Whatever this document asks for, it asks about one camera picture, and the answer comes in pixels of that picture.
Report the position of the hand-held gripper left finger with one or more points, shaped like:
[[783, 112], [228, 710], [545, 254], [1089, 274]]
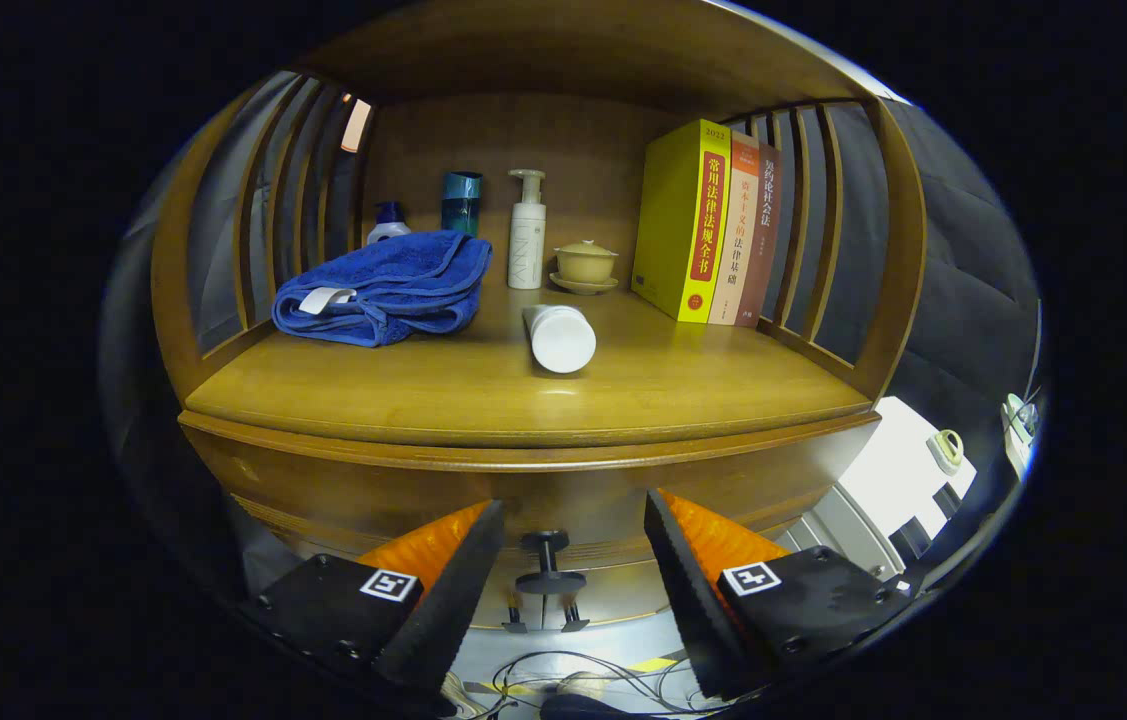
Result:
[[453, 590]]

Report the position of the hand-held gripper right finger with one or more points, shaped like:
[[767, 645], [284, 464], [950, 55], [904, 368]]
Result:
[[691, 590]]

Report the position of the black drawer knob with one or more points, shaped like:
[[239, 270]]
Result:
[[548, 578]]

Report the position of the brown wooden drawer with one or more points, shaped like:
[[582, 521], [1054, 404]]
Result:
[[563, 495]]

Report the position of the white and green tube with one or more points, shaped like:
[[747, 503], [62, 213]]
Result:
[[558, 338]]

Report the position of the wooden cabinet door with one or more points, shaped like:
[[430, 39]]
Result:
[[623, 602], [528, 608]]

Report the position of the wooden countertop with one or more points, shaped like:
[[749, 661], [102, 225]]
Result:
[[483, 390]]

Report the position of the white side cabinet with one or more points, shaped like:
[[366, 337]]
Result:
[[883, 470]]

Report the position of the brown wooden cabinet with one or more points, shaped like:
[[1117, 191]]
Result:
[[573, 40]]

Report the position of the small black flat object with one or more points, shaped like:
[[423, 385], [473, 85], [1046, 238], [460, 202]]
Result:
[[945, 498]]

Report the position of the blue folded towel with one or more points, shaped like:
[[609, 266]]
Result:
[[393, 280]]

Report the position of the beige lidded tea bowl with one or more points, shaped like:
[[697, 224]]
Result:
[[585, 262]]

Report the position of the orange and cream book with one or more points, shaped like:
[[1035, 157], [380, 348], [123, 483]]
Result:
[[741, 240]]

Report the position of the brown book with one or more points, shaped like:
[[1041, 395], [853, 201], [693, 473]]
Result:
[[763, 240]]

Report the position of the white pump bottle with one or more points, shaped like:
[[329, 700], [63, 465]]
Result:
[[527, 240]]

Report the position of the white side desk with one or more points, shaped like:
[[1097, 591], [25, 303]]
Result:
[[1018, 430]]

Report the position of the yellow book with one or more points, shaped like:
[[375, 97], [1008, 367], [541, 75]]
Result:
[[678, 220]]

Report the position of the small white blue-capped bottle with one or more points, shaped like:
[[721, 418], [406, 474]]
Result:
[[388, 225]]

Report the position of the teal bottle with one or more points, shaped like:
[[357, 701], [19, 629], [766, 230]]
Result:
[[461, 200]]

